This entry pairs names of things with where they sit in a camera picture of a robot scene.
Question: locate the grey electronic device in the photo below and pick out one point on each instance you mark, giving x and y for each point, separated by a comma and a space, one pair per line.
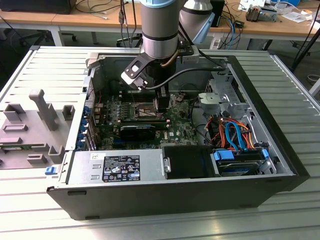
255, 13

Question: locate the green motherboard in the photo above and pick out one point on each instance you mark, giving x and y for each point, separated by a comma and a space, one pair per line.
180, 125

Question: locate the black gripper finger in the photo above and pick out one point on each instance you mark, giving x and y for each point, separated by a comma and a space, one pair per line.
164, 105
157, 90

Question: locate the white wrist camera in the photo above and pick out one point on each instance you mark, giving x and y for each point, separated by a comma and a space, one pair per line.
133, 72

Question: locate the blue slot retainer clip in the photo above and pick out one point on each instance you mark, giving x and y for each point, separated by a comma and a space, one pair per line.
80, 144
84, 123
86, 111
84, 132

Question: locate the blue case latch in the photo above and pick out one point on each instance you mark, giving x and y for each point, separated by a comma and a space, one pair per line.
50, 170

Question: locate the grey parts rack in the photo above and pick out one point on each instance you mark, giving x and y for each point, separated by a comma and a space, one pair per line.
32, 130

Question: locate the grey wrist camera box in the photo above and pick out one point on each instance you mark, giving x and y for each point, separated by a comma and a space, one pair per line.
190, 58

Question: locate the black open PC case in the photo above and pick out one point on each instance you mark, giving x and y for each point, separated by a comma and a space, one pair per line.
150, 200

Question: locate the green RAM stick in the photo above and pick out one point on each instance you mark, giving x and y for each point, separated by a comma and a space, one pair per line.
17, 148

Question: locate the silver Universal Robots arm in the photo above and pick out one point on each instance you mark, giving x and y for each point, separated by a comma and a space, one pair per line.
160, 25

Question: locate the silver power supply unit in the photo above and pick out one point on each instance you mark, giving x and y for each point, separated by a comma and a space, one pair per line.
80, 165

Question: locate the silver CPU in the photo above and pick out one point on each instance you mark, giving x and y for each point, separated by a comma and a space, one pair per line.
155, 105

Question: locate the thin metal locking lever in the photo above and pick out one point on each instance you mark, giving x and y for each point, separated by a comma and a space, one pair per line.
147, 112
134, 101

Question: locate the black equipment case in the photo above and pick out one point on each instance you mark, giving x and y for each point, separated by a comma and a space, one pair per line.
35, 6

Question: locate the white paper sheet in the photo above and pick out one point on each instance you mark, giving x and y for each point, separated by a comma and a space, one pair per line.
297, 16

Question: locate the white power strip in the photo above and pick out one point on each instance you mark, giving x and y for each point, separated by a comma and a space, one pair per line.
215, 43

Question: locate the black graphics card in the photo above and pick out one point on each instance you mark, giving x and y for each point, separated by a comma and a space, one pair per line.
137, 132

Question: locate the black chair base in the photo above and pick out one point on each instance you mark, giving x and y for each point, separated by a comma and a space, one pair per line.
125, 40

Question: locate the hard disk in blue carrier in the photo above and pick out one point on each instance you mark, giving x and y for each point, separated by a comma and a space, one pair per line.
237, 167

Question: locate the silver drive cage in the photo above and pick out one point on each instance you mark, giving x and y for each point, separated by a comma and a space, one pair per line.
212, 98

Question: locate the CPU socket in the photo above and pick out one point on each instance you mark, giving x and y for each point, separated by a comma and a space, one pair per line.
143, 110

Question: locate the tall black box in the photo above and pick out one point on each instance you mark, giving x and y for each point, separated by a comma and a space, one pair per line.
219, 13

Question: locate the round coin cell battery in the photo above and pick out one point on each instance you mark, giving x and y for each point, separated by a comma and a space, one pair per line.
180, 98

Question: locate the black stand leg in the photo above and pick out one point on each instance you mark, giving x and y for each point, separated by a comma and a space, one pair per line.
303, 52

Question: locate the white cardboard box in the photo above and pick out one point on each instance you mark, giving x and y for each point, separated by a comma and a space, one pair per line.
250, 3

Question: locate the black RAM slot white clips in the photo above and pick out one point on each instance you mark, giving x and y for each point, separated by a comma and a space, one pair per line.
126, 92
143, 120
126, 96
143, 123

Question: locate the wooden desk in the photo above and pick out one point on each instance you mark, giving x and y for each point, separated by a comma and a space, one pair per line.
75, 18

